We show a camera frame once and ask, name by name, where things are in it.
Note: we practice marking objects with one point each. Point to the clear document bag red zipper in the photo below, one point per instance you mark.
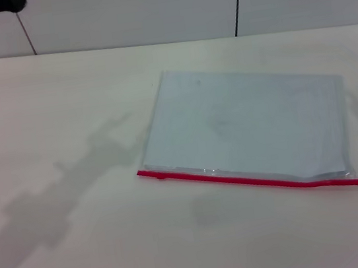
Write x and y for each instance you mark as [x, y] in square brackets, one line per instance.
[247, 124]

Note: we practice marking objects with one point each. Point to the thin black vertical rod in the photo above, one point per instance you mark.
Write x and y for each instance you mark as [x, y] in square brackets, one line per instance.
[237, 6]

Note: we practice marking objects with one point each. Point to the small red zipper slider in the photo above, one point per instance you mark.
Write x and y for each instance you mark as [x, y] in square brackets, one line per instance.
[160, 177]

